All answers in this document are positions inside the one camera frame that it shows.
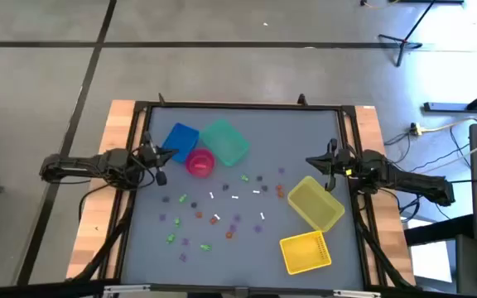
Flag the black tripod stand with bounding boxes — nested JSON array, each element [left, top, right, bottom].
[[377, 0, 438, 68]]

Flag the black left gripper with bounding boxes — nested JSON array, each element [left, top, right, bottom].
[[139, 132, 180, 170]]

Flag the dark grey box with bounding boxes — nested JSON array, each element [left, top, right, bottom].
[[455, 233, 477, 298]]

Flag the beige power cable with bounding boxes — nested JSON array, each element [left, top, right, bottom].
[[422, 107, 477, 134]]

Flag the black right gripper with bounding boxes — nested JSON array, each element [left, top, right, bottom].
[[305, 138, 355, 177]]

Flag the thin black cable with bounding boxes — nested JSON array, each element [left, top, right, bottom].
[[445, 177, 477, 190]]

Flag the black desk foot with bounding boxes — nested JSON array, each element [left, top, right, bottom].
[[423, 81, 477, 115]]

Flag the black floor cable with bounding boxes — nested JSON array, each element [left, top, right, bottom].
[[383, 118, 477, 175]]

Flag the white cable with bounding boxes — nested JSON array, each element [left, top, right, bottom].
[[403, 131, 477, 180]]

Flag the black desk beam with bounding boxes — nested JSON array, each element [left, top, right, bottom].
[[403, 214, 475, 248]]

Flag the black rig bar silver brackets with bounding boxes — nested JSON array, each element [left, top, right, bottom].
[[0, 280, 477, 298]]

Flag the blue plastic basket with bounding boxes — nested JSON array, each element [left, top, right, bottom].
[[160, 122, 201, 165]]

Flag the teal plastic bin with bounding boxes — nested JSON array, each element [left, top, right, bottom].
[[199, 118, 251, 168]]

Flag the pink round plastic bowl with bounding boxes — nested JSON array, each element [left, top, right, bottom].
[[185, 147, 217, 180]]

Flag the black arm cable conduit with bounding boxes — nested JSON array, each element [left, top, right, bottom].
[[354, 194, 413, 289], [70, 181, 140, 282]]

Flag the yellow perforated plastic basket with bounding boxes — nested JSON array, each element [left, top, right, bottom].
[[278, 229, 333, 276]]

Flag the orange floor cable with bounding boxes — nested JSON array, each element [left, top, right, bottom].
[[360, 0, 401, 10]]

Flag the black metal table frame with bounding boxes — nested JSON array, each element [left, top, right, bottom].
[[97, 93, 416, 291]]

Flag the black left camera cable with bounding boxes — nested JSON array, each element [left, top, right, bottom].
[[132, 153, 159, 190]]

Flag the wooden table side board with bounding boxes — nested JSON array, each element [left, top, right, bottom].
[[66, 99, 147, 281], [348, 105, 417, 286]]

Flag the translucent yellow plastic bin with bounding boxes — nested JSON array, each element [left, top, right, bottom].
[[287, 175, 346, 233]]

